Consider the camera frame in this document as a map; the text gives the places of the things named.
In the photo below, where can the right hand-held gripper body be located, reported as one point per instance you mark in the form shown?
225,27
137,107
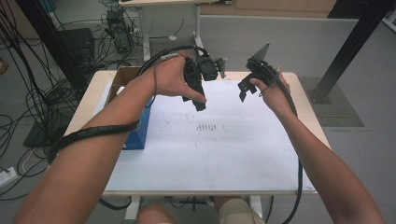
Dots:
261,68

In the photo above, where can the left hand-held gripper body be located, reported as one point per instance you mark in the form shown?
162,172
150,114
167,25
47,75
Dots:
205,68

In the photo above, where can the blue cardboard box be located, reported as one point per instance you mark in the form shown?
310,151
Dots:
138,137

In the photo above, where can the person's left hand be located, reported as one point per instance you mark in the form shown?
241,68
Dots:
169,77

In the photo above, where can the person's right hand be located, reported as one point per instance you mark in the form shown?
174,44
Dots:
277,96

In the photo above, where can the white table mat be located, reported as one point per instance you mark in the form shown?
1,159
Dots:
218,155

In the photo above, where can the white background table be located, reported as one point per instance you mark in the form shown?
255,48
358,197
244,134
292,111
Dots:
162,2

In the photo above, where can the person's right leg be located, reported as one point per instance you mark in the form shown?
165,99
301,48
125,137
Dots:
239,211

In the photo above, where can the person's leg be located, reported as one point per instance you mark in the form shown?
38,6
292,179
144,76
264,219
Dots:
239,211
154,214

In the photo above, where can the white table leg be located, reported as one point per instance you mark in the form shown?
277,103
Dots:
133,208
256,205

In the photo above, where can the person's left leg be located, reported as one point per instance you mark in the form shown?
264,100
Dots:
154,214

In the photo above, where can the black box on floor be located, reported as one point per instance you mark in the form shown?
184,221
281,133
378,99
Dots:
76,43

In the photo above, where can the black slanted metal stand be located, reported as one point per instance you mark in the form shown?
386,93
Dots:
49,40

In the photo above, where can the white power strip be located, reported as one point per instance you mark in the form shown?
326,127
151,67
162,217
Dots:
7,177

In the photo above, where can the black metal frame post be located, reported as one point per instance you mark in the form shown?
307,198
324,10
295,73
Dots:
351,46

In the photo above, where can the black flat base plate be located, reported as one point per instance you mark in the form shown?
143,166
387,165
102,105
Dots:
39,137

